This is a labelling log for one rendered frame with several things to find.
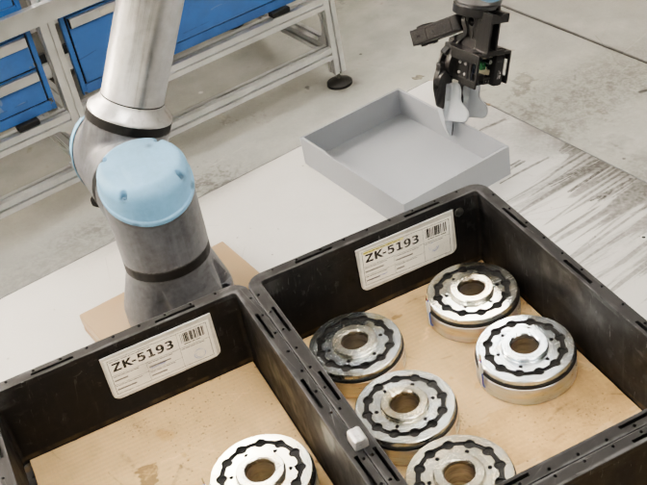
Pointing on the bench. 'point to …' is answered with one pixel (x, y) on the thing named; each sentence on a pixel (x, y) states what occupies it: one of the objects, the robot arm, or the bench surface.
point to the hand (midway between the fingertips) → (451, 125)
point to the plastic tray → (402, 154)
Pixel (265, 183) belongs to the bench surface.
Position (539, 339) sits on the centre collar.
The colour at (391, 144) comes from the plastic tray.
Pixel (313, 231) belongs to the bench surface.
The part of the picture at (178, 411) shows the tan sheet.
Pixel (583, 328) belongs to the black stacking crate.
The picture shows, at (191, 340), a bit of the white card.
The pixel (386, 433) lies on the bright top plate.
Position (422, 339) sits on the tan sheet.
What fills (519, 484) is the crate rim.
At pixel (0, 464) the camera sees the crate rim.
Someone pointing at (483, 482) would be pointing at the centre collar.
